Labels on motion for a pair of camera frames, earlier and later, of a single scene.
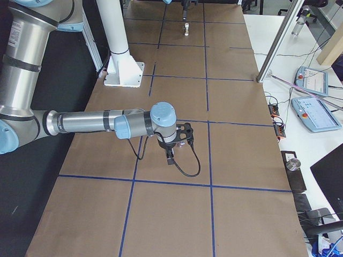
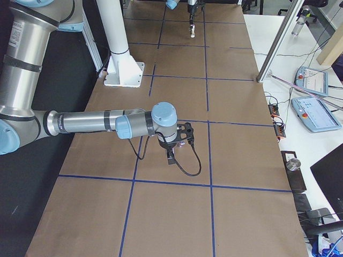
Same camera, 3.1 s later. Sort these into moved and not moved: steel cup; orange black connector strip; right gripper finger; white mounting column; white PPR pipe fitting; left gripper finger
Moved: white PPR pipe fitting; left gripper finger
Not moved: white mounting column; right gripper finger; steel cup; orange black connector strip
